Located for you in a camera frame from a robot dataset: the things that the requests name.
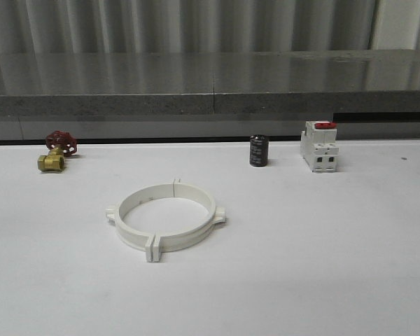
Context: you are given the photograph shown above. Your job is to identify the white half pipe clamp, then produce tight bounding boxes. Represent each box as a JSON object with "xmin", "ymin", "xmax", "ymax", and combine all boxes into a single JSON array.
[{"xmin": 106, "ymin": 180, "xmax": 183, "ymax": 263}]

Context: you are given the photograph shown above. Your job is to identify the black cylindrical capacitor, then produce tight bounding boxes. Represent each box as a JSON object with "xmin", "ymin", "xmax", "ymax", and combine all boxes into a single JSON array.
[{"xmin": 249, "ymin": 134, "xmax": 269, "ymax": 167}]

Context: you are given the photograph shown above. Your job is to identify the grey stone counter ledge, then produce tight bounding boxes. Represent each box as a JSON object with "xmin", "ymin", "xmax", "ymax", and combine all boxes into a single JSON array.
[{"xmin": 0, "ymin": 50, "xmax": 420, "ymax": 120}]

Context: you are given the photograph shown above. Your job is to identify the brass valve with red handwheel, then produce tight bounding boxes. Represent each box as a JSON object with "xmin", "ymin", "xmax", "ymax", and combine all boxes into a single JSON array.
[{"xmin": 37, "ymin": 130, "xmax": 77, "ymax": 172}]

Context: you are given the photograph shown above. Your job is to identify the white circuit breaker red switch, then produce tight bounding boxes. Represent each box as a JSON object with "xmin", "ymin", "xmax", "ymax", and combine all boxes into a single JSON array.
[{"xmin": 300, "ymin": 120, "xmax": 339, "ymax": 172}]

